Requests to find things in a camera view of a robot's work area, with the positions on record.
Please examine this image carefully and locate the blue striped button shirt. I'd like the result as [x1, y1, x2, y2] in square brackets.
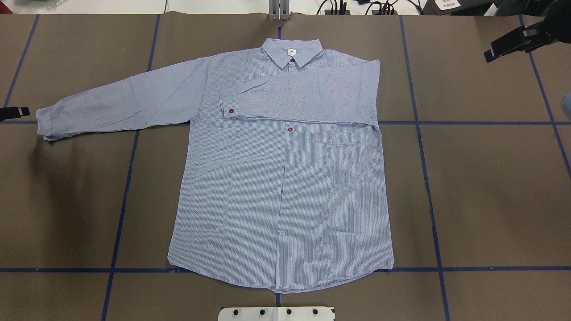
[35, 38, 394, 294]

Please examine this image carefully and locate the black box with label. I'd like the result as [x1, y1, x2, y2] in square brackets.
[421, 0, 497, 16]

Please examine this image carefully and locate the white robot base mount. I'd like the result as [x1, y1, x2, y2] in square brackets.
[218, 306, 336, 321]

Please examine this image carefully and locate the brown table mat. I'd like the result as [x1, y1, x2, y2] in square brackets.
[1, 12, 570, 321]

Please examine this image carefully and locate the orange black usb hub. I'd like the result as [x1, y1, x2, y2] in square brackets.
[316, 0, 350, 16]

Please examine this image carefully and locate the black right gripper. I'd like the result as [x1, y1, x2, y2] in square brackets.
[484, 0, 571, 63]

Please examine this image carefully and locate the aluminium extrusion camera post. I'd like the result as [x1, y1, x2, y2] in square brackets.
[269, 0, 291, 21]

